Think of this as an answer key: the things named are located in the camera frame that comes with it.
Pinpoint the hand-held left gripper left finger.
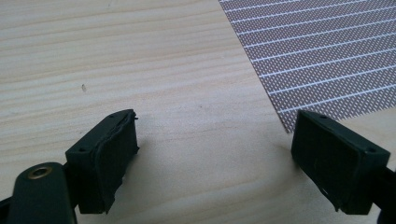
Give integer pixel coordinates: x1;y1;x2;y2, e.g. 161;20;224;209
64;108;140;216

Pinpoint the brown woven striped placemat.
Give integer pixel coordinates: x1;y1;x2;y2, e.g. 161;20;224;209
219;0;396;134

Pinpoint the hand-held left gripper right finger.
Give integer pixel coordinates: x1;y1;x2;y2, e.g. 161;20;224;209
290;109;391;216

